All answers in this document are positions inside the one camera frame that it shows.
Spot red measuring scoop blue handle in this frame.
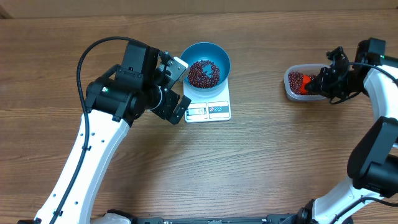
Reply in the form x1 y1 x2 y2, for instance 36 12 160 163
299 75 312 95

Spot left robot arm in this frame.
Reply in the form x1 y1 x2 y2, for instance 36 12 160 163
30 39 191 223

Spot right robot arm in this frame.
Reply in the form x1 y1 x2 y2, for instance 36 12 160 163
283 37 397 223

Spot white digital kitchen scale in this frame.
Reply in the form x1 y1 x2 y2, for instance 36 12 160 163
183 79 231 123

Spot red beans in bowl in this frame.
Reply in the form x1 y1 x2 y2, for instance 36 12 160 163
187 60 220 89

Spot blue plastic bowl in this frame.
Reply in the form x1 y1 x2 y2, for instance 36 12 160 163
180 42 231 86

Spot red beans in container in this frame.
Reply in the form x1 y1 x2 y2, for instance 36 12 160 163
288 72 306 95

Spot clear plastic container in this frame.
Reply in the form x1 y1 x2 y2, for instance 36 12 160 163
284 63 328 101

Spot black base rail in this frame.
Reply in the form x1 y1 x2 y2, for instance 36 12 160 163
102 213 299 224

